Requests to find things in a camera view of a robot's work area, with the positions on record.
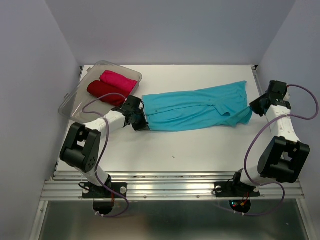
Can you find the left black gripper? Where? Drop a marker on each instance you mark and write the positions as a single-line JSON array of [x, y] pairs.
[[143, 126]]

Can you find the dark red rolled shirt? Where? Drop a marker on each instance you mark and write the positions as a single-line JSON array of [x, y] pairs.
[[98, 88]]

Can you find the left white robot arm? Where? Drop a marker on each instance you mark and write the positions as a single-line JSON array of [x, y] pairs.
[[85, 143]]

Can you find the aluminium mounting rail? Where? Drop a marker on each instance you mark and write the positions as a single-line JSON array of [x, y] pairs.
[[141, 186]]

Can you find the turquoise t shirt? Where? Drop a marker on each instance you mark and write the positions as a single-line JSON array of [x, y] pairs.
[[224, 105]]

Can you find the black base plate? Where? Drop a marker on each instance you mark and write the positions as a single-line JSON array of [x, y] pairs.
[[233, 188], [91, 191]]

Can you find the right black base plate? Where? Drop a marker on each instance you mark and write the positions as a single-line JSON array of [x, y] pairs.
[[233, 188]]

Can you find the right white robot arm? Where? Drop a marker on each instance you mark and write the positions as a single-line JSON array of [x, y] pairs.
[[284, 157]]

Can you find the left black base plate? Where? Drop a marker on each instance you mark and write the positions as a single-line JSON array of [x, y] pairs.
[[91, 191]]

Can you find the pink rolled shirt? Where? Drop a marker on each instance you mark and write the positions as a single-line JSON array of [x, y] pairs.
[[118, 81]]

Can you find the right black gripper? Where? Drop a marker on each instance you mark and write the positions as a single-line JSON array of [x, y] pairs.
[[254, 105]]

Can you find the clear plastic bin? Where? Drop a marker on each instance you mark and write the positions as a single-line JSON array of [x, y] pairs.
[[80, 99]]

